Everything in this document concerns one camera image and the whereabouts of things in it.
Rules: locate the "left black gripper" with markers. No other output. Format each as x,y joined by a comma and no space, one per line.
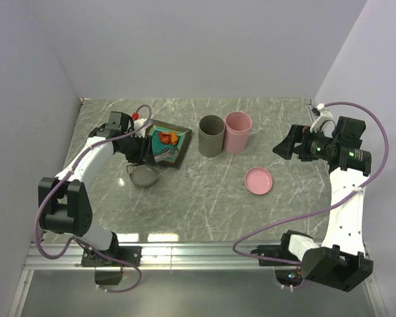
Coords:
145,154

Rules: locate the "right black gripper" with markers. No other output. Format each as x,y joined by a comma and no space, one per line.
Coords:
285,148

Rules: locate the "metal serving tongs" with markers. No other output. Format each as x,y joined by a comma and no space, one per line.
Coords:
163,155

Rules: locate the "grey round lid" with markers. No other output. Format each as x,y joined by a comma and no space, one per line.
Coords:
142,176

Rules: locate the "orange fried food piece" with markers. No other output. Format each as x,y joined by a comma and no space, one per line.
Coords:
168,138

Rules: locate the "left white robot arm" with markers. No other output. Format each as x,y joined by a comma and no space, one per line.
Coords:
63,203

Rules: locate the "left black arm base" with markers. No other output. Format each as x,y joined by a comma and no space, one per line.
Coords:
109,270

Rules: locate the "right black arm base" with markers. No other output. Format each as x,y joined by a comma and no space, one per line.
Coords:
290,278

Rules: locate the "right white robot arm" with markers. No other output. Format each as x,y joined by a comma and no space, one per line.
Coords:
339,262

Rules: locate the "square teal ceramic plate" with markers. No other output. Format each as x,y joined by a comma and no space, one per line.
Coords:
184,134

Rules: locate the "pink round lid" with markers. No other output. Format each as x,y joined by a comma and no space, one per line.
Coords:
258,181

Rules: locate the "pink cylindrical container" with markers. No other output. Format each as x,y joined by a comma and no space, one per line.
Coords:
238,125

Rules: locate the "grey cylindrical container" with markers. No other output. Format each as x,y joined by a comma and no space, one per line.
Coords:
211,136

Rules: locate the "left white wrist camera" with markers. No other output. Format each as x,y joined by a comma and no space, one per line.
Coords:
141,124

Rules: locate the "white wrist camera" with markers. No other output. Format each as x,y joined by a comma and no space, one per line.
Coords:
323,116
141,124

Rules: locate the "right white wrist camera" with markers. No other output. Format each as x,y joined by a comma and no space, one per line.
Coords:
323,116

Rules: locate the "aluminium mounting rail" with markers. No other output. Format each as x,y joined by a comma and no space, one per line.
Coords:
182,279

